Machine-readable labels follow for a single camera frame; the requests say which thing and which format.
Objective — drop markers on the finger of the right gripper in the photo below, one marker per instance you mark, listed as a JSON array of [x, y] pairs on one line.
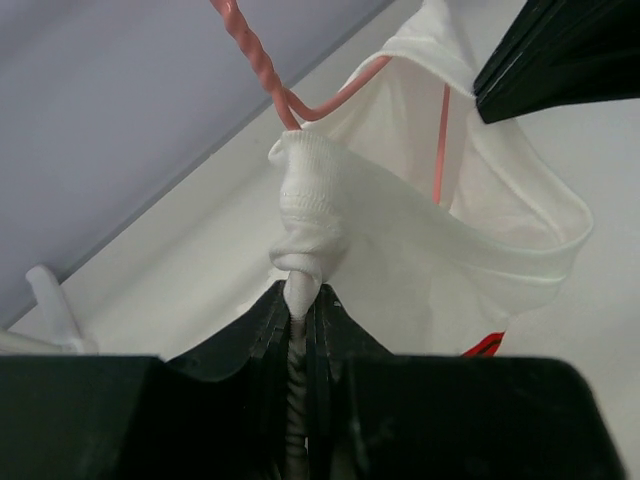
[[559, 53]]

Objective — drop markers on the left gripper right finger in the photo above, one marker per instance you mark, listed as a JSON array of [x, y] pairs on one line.
[[372, 414]]

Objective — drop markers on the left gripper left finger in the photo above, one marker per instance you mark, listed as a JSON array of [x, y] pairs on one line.
[[217, 411]]

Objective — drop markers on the white t-shirt red print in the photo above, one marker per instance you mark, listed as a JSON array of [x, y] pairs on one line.
[[434, 228]]

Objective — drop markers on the pink wire hanger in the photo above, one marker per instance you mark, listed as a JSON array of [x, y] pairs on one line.
[[289, 107]]

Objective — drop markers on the white clothes rack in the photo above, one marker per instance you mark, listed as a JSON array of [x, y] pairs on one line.
[[50, 328]]

